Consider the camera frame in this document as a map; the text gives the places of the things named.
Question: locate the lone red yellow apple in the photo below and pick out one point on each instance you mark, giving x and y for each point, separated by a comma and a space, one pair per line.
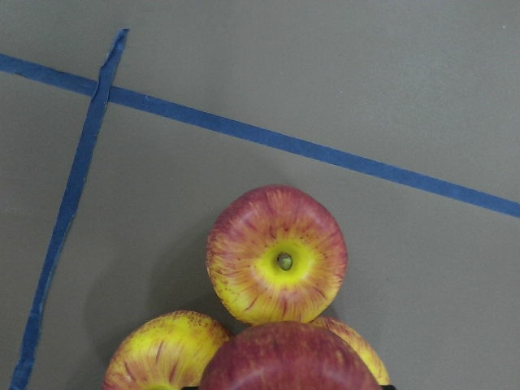
287, 355

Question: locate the left red clustered apple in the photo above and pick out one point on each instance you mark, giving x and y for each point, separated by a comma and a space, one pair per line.
167, 352

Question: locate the red clustered apple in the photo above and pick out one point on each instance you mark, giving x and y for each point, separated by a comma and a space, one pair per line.
167, 352
359, 344

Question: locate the right red clustered apple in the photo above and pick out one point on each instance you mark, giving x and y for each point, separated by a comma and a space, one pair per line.
359, 344

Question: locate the top red yellow apple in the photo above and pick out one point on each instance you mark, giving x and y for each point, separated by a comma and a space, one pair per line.
276, 254

